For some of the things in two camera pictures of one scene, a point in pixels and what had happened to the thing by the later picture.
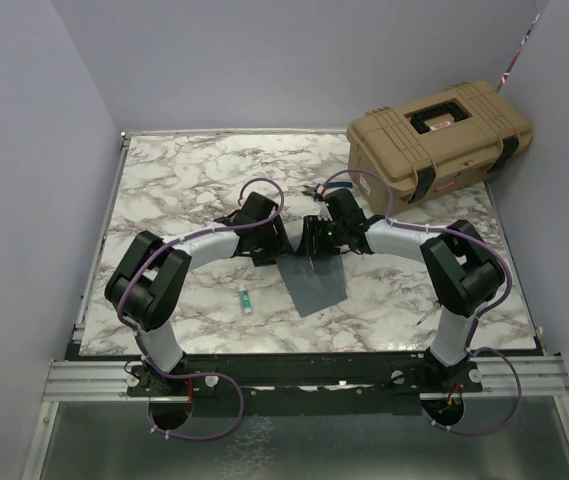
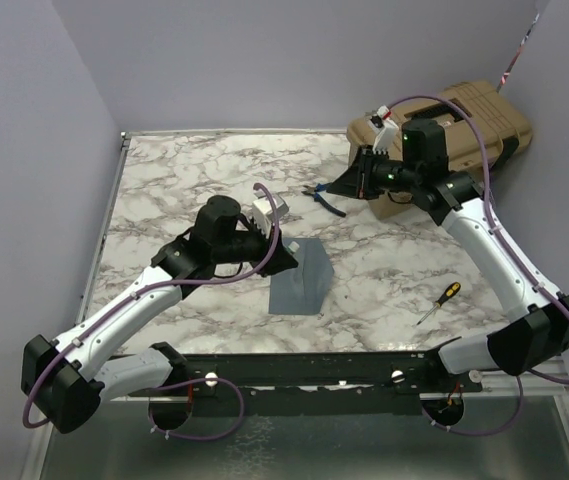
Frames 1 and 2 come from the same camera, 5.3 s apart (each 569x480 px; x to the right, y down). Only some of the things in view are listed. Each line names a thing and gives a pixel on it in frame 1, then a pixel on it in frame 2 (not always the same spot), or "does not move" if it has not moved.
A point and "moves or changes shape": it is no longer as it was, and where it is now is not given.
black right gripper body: x=327 y=236 -> x=386 y=175
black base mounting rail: x=308 y=383 does not move
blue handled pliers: x=319 y=189 does not move
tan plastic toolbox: x=434 y=146 does not move
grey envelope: x=313 y=289 moves or changes shape
